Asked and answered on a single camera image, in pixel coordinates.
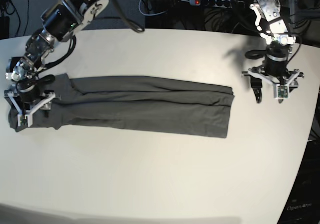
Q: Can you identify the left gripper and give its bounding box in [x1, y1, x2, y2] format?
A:
[242, 53, 305, 104]

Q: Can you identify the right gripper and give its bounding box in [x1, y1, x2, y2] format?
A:
[4, 82, 56, 117]

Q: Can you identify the dark grey T-shirt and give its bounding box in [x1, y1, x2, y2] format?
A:
[8, 72, 237, 140]

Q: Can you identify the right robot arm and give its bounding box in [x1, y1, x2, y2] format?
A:
[5, 0, 109, 121]

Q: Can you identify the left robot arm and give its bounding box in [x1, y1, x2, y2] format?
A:
[242, 0, 305, 104]

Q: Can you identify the black OpenArm base box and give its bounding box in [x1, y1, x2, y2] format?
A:
[278, 140, 320, 224]

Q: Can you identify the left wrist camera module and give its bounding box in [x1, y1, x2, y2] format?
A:
[274, 84, 290, 104]

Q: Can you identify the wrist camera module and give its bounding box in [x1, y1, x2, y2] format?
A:
[274, 84, 290, 104]
[17, 114, 33, 128]

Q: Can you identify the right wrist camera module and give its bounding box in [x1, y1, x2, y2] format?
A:
[17, 114, 33, 128]

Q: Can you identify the aluminium frame profile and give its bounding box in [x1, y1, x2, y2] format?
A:
[288, 0, 320, 37]

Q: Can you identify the white cable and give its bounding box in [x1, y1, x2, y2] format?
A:
[137, 0, 167, 17]

